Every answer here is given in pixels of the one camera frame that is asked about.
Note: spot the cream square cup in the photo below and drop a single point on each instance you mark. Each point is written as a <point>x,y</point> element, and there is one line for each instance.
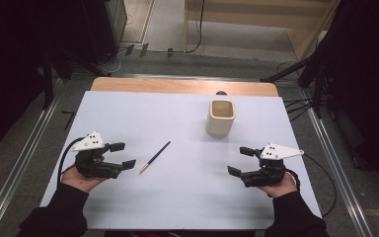
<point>218,126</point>

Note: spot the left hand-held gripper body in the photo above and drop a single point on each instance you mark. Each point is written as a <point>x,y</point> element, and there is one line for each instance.
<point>93,164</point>

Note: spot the white table cover sheet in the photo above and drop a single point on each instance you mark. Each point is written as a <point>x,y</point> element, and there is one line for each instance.
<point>184,197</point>

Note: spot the light wooden shelf unit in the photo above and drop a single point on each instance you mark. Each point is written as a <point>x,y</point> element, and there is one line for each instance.
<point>250,19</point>

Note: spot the person's left hand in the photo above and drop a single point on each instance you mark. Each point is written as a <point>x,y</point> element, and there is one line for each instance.
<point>79,181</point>

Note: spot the dark blue pencil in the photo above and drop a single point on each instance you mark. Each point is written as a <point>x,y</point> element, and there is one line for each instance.
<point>154,157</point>

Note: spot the black cabinet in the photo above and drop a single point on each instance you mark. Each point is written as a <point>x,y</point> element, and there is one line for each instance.
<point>107,29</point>

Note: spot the dark curtain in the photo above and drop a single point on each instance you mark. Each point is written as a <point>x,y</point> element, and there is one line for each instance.
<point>13,65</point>
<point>368,82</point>

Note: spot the wooden table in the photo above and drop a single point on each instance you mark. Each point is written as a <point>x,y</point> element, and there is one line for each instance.
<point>177,86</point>

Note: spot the metal floor rail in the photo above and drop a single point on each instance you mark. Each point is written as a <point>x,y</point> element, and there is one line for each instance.
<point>19,164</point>
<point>339,164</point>

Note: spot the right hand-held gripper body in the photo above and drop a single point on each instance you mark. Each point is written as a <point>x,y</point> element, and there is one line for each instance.
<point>266,173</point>

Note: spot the dark round object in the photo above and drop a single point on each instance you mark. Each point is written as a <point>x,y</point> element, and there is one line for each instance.
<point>221,93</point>

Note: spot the black hex key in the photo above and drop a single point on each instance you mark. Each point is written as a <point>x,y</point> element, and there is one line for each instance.
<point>69,120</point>

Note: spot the person's right hand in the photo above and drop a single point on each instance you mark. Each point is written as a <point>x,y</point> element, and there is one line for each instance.
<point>278,189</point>

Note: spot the black metal stand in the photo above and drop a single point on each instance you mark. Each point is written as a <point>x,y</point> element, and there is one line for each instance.
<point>317,82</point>
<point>47,82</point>

